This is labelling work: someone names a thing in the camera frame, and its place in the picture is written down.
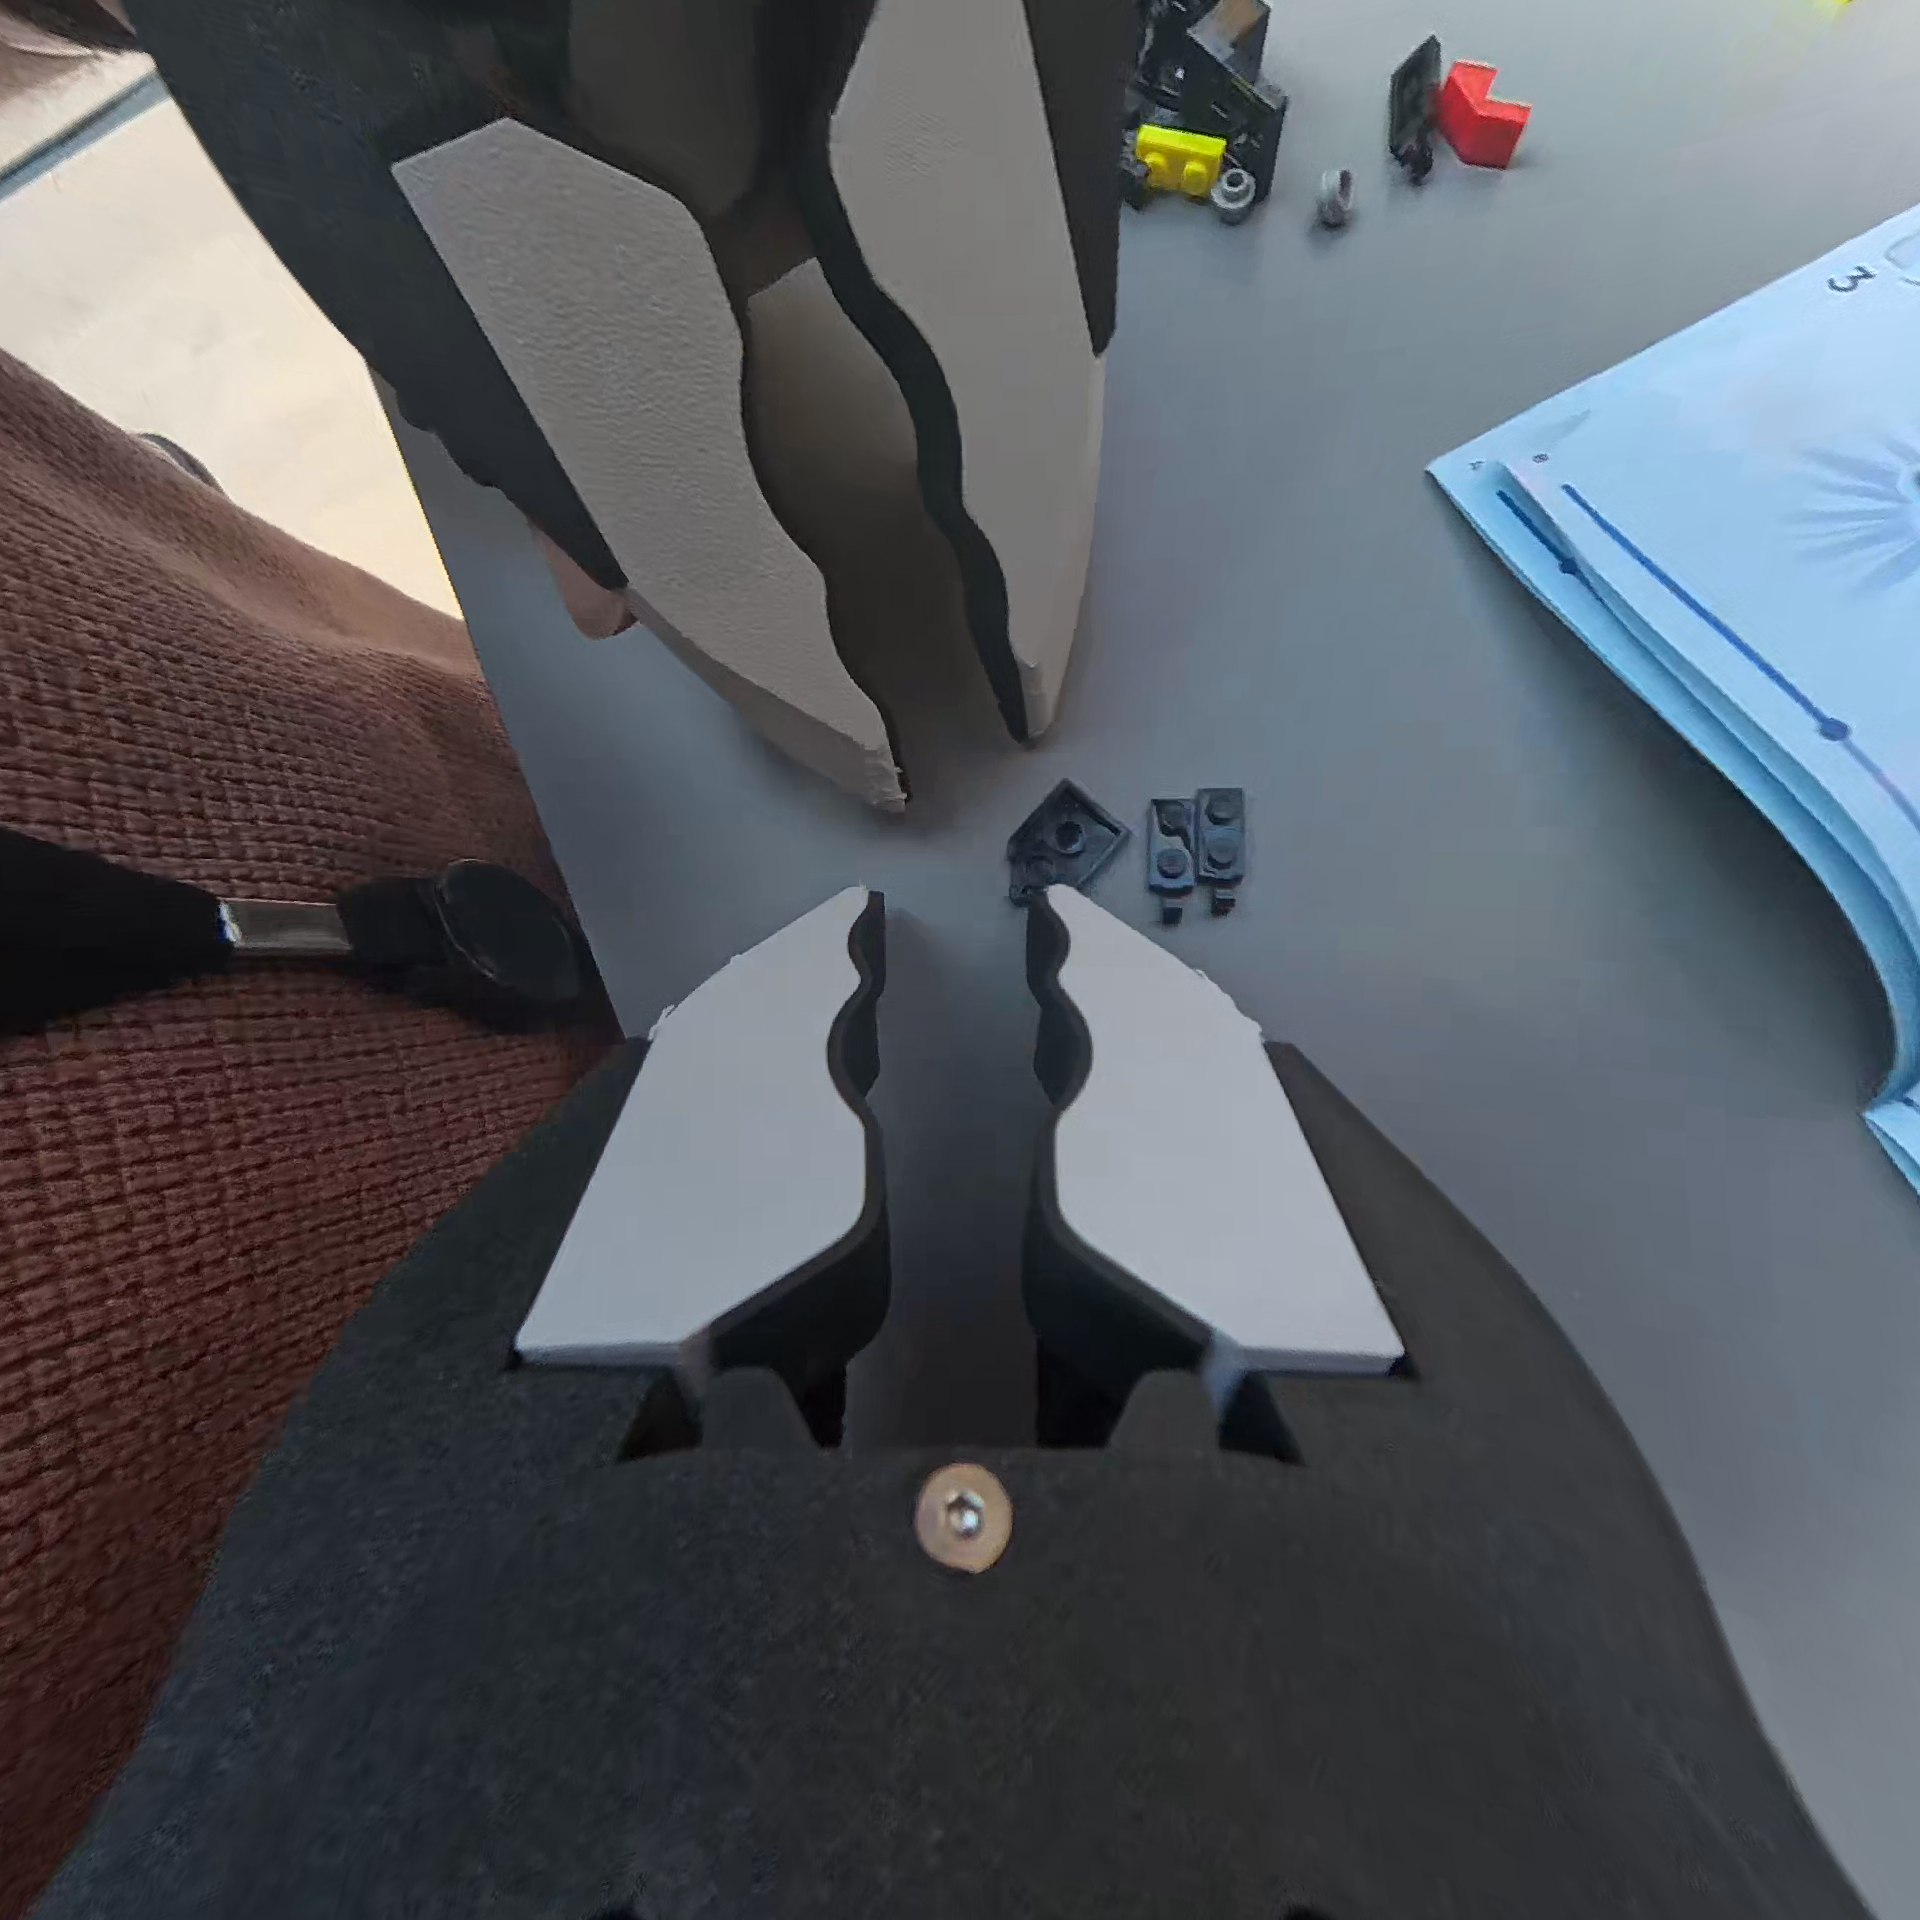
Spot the black wedge brick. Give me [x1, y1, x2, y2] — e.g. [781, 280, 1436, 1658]
[1005, 778, 1133, 904]

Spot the person's left hand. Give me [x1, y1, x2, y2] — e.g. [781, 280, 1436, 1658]
[532, 517, 642, 643]

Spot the black flat brick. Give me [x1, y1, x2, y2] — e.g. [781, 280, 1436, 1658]
[1385, 31, 1445, 186]

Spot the yellow plate brick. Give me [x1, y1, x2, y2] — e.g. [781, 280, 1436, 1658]
[1132, 124, 1228, 200]

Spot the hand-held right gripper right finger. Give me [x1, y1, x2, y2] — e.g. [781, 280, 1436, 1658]
[1024, 882, 1407, 1444]

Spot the black strap with round clasp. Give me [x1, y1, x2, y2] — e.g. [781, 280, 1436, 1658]
[0, 824, 590, 1038]

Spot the blue instruction booklet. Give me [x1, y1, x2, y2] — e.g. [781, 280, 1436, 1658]
[1424, 200, 1920, 1203]

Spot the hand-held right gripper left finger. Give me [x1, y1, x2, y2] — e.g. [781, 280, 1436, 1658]
[511, 884, 893, 1413]

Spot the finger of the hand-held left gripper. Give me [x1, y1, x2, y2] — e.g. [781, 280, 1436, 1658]
[791, 0, 1113, 748]
[390, 117, 914, 816]

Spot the red corner brick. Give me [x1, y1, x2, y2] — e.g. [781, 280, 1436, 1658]
[1438, 59, 1535, 173]

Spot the multicoloured toy brick assembly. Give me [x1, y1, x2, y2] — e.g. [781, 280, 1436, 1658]
[1121, 0, 1292, 213]

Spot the black hinge plate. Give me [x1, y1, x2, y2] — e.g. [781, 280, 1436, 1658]
[1142, 796, 1201, 928]
[1191, 784, 1249, 920]

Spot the brown knitted sweater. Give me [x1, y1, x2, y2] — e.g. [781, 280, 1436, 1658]
[0, 344, 623, 1920]

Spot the grey desk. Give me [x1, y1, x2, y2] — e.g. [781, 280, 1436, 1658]
[368, 0, 1920, 1920]

